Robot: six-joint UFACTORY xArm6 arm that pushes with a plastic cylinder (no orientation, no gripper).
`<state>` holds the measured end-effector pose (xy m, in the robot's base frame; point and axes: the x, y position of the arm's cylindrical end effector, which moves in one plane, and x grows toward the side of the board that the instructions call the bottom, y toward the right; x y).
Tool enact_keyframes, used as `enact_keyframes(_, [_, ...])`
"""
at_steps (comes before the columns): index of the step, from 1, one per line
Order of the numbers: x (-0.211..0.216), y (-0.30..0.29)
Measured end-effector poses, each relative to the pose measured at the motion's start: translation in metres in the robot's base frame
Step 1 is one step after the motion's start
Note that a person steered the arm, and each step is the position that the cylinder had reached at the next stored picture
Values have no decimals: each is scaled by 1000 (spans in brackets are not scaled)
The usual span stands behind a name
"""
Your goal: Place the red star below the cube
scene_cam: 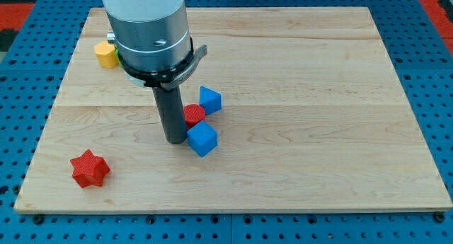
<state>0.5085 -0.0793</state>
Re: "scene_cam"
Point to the red cylinder block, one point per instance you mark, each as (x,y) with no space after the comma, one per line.
(193,114)

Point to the green block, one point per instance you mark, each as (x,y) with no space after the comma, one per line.
(117,55)

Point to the blue triangular prism block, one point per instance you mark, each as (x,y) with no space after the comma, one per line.
(210,100)

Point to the black clamp with lever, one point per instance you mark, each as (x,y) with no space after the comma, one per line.
(169,78)

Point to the blue cube block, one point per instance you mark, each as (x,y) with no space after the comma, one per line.
(202,138)

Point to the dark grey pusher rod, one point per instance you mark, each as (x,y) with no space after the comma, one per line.
(170,107)

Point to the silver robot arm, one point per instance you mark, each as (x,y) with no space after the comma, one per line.
(152,38)

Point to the wooden board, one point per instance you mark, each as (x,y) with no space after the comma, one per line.
(314,120)

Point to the yellow hexagon block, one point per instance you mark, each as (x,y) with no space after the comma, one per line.
(106,54)

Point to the red star block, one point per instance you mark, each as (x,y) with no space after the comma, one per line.
(89,169)

